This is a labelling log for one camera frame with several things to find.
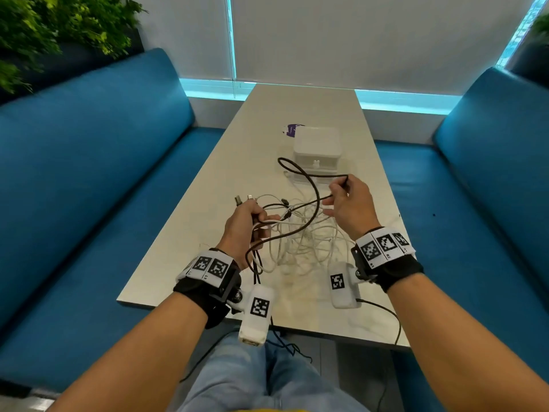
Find black camera cable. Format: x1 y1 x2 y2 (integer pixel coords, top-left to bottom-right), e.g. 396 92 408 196
178 334 241 385

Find dark planter box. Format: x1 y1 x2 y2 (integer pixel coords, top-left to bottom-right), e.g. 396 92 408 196
0 27 145 104

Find person's right hand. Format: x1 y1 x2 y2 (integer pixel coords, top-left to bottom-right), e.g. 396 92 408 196
321 175 381 241

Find black marker wristband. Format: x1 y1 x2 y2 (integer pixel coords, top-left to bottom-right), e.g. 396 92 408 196
351 227 424 293
173 248 243 330

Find green plant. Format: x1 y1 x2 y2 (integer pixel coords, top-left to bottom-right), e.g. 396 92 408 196
0 0 146 95
530 12 549 37

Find blue jeans legs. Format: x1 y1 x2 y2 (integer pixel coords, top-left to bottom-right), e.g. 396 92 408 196
178 330 369 412

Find white charger on floor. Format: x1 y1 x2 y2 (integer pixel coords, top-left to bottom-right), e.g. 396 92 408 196
356 298 403 346

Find person's right forearm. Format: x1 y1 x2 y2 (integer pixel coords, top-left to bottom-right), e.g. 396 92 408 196
385 272 549 412

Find blue sofa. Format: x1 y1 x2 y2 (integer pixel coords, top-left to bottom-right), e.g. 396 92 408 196
373 66 549 412
0 47 226 393

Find black USB cable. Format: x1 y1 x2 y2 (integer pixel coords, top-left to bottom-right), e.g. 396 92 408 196
245 157 351 264
233 193 314 365

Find person's left hand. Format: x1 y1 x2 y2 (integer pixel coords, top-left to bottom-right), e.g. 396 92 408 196
216 200 282 271

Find white mini drawer box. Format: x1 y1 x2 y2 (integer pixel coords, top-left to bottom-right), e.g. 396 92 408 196
293 126 343 175

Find person's left forearm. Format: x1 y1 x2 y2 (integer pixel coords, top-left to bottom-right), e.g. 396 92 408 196
47 291 209 412

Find tangle of white cables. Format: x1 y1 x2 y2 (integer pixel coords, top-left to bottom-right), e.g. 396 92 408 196
250 171 357 275

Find white roller blind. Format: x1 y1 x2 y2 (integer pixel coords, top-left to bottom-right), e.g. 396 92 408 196
229 0 537 96
133 0 234 80

